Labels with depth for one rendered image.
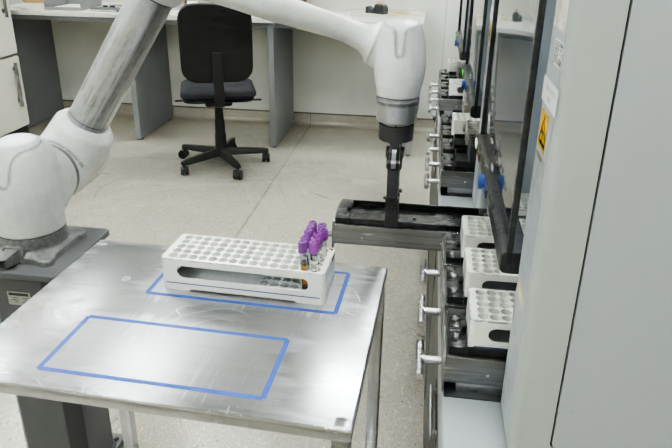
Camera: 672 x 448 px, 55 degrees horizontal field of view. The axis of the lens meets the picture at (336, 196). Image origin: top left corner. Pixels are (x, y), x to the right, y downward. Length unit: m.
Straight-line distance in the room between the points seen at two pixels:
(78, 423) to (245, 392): 0.99
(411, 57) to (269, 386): 0.70
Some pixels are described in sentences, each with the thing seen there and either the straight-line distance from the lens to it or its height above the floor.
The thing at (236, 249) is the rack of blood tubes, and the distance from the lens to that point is 1.18.
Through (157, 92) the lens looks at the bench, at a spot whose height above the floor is 0.28.
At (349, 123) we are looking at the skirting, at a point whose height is 0.03.
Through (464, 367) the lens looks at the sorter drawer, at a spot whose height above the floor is 0.79.
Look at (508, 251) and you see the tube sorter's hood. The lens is 0.95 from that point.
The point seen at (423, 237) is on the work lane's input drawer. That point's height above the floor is 0.79.
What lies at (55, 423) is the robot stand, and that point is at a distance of 1.88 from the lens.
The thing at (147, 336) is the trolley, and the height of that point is 0.82.
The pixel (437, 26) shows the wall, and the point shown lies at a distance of 4.91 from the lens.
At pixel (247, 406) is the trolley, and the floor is 0.82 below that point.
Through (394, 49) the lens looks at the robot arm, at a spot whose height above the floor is 1.20.
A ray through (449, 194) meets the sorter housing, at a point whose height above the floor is 0.74.
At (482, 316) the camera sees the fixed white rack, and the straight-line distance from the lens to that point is 1.05.
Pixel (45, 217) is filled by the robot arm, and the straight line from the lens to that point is 1.61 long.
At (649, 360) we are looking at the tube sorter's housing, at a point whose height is 0.92.
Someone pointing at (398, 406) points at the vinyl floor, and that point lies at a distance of 2.19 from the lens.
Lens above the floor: 1.41
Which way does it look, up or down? 22 degrees down
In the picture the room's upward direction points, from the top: 1 degrees clockwise
